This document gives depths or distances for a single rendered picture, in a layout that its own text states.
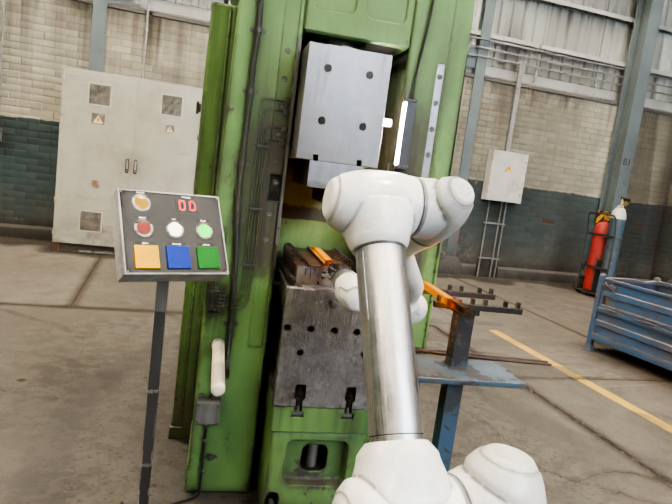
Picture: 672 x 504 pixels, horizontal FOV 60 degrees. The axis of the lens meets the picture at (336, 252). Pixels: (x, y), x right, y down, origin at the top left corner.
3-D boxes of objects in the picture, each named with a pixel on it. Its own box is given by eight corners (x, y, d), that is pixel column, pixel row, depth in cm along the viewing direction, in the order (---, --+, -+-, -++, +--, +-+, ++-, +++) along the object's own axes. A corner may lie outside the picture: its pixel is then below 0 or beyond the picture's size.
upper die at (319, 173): (360, 193, 211) (364, 167, 210) (306, 186, 207) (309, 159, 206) (337, 187, 252) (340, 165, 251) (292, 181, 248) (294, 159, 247)
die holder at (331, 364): (372, 410, 220) (389, 295, 213) (272, 406, 212) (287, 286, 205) (342, 359, 274) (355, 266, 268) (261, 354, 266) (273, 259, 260)
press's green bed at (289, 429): (355, 523, 226) (371, 409, 220) (259, 523, 218) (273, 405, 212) (329, 453, 280) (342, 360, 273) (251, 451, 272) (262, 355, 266)
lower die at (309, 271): (347, 288, 216) (350, 265, 215) (294, 283, 212) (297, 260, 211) (327, 267, 257) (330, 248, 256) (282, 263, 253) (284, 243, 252)
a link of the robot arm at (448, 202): (441, 203, 141) (391, 197, 136) (483, 165, 125) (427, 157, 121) (449, 253, 136) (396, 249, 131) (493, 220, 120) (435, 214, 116)
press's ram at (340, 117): (399, 171, 213) (415, 59, 207) (295, 157, 205) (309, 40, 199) (370, 169, 254) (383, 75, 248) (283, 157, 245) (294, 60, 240)
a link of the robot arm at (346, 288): (327, 297, 183) (365, 308, 186) (336, 312, 168) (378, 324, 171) (338, 265, 181) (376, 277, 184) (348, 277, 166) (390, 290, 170)
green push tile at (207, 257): (221, 268, 190) (218, 246, 192) (199, 268, 185) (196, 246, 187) (218, 270, 191) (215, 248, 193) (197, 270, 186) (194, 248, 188)
